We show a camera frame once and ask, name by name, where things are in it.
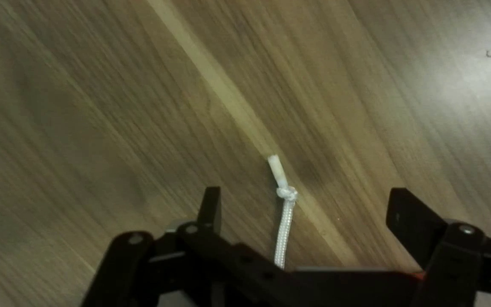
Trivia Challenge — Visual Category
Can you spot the thin white rope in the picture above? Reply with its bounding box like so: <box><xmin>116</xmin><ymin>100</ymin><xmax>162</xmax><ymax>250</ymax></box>
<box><xmin>266</xmin><ymin>153</ymin><xmax>300</xmax><ymax>269</ymax></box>

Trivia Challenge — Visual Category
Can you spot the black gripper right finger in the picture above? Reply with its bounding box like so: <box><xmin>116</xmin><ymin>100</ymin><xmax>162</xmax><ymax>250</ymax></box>
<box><xmin>385</xmin><ymin>185</ymin><xmax>491</xmax><ymax>307</ymax></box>

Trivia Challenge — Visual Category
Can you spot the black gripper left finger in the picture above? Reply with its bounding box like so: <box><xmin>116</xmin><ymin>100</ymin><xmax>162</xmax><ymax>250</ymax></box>
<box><xmin>80</xmin><ymin>185</ymin><xmax>281</xmax><ymax>307</ymax></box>

